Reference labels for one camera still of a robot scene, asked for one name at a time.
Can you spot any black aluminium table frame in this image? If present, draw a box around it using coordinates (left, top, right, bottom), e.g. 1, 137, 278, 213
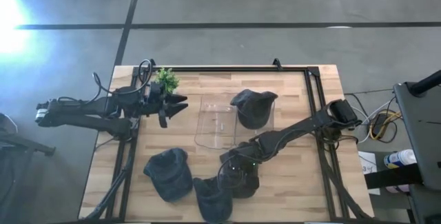
78, 64, 375, 223

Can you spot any white paper sheet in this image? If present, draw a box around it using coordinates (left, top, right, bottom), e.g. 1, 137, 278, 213
358, 150, 382, 196

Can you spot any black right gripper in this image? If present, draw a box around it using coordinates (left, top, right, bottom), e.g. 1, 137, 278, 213
218, 150, 261, 185

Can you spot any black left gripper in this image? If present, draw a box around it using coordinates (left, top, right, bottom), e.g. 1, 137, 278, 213
144, 82, 189, 129

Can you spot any black pole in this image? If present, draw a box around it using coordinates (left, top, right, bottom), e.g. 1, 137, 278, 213
409, 69, 441, 97

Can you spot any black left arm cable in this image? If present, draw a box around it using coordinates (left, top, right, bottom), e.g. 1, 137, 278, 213
91, 58, 154, 97

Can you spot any dark cap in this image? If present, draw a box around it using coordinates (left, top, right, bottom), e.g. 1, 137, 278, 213
143, 147, 194, 203
192, 176, 234, 224
229, 88, 279, 130
220, 168, 261, 199

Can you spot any black floor stand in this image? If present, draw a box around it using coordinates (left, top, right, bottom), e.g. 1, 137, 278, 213
0, 113, 56, 158

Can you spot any small potted green plant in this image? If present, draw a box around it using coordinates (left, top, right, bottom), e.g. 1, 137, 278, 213
154, 67, 181, 94

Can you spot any disinfectant wipes canister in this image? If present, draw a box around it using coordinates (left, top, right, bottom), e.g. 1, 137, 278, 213
383, 149, 418, 170

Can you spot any yellow cable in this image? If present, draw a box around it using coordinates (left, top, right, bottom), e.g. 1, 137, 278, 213
368, 110, 402, 141

